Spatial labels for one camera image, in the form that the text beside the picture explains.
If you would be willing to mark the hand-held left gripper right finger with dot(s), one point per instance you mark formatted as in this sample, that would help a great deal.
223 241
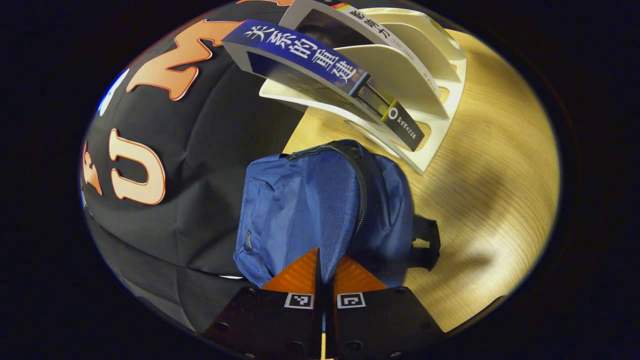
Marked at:
331 315

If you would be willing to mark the white spine book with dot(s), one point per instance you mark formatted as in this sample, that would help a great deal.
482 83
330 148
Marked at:
370 27

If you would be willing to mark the blue spine book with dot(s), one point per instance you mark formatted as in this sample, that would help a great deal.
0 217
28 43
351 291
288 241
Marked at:
300 52

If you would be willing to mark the black backdrop cloth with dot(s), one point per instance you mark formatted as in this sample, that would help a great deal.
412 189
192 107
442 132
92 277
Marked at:
210 150

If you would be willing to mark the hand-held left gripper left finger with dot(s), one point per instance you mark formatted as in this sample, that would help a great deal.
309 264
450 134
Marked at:
318 310

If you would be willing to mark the blue schoolbag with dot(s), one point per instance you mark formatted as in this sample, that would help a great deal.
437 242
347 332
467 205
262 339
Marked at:
300 210

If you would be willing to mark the white bookshelf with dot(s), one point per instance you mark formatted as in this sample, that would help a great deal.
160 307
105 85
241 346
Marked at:
400 75

